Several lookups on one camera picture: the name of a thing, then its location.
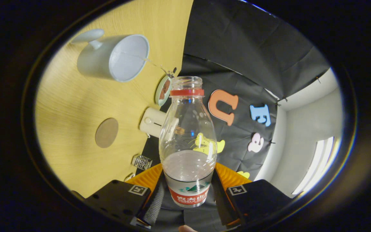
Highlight white toaster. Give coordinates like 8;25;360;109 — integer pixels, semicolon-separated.
139;107;167;138

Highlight pale green plate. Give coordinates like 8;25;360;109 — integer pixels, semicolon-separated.
155;75;173;107

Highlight white cup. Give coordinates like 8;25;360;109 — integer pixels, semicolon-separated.
71;29;150;82

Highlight clear plastic juice bottle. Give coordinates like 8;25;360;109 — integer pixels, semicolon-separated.
159;76;217;208

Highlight wooden table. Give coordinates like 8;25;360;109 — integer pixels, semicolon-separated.
35;0;194;198

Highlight brown food pieces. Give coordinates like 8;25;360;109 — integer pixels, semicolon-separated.
160;80;171;100

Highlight round brown coaster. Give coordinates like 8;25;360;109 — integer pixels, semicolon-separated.
95;118;119;149

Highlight large ceiling light panel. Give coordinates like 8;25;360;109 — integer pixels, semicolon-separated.
293;137;334;195

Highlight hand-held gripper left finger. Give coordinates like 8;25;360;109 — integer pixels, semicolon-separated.
82;163;165;227

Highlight small metal wire rack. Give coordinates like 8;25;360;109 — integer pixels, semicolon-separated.
132;155;153;170

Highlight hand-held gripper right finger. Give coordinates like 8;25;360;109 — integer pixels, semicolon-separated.
212;162;292;226

